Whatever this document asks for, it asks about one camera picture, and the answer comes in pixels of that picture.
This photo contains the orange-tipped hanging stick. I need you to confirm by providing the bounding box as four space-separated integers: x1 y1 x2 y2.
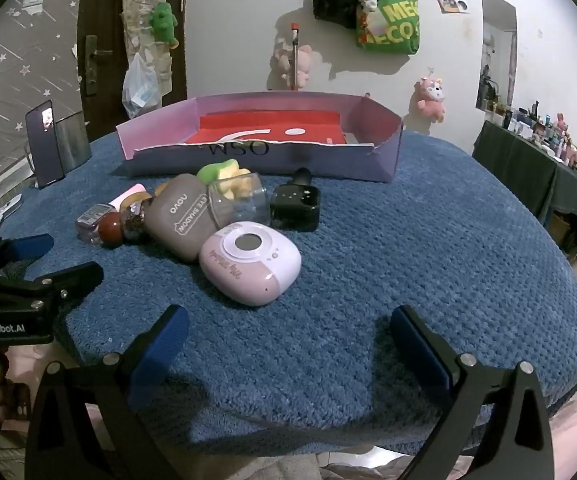
289 22 300 92

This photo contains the red paper liner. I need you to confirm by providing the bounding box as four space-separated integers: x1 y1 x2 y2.
184 112 350 147

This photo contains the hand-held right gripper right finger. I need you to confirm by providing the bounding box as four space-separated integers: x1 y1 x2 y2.
389 305 554 480

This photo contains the row of cosmetic bottles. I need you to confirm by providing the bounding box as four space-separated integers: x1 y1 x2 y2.
505 102 577 186

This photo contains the purple smartphone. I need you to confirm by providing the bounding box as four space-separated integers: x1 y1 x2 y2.
25 100 66 190

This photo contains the dark wooden door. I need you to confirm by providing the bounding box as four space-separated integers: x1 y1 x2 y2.
77 0 189 136

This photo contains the green plush toy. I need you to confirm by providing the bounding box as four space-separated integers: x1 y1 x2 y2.
148 2 180 51

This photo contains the pink-capped nail polish bottle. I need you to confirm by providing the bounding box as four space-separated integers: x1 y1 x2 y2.
76 184 149 247

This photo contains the pink cardboard box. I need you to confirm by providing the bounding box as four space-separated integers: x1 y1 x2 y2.
116 91 404 183

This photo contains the wall mirror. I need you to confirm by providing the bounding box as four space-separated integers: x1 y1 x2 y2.
475 0 518 126

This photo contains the pink plush bear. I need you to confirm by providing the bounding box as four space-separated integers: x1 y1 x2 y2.
273 42 314 86

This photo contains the green tote bag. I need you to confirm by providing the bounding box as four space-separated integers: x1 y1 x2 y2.
355 0 421 56

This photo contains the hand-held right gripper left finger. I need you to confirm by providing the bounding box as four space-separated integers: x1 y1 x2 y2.
24 304 192 480

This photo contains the black nail polish bottle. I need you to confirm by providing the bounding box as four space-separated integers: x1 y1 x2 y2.
269 167 320 233

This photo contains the table with dark cloth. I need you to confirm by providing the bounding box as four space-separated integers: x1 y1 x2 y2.
471 120 577 246

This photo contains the clear plastic cup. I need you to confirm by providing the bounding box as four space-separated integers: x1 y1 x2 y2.
207 171 272 228

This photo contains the brown glitter bottle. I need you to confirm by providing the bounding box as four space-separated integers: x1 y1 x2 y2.
97 200 156 250

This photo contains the beige hanging organizer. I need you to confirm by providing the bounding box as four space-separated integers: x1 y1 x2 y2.
117 0 174 106

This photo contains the taupe eye shadow palette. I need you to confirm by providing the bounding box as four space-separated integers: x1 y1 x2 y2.
144 173 234 263

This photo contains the clear plastic bag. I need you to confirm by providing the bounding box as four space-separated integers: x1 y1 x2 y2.
122 51 162 120

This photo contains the green toy figure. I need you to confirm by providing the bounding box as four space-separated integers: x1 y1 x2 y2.
197 158 254 203

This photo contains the metal door handle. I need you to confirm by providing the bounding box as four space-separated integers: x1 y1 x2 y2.
84 35 114 96

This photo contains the pink horned plush toy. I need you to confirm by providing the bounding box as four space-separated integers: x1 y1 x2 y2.
415 76 446 123

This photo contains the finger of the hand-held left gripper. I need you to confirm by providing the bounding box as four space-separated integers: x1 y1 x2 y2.
0 261 105 311
0 234 55 275

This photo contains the pink rounded device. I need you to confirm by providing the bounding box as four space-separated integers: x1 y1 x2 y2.
198 221 302 307

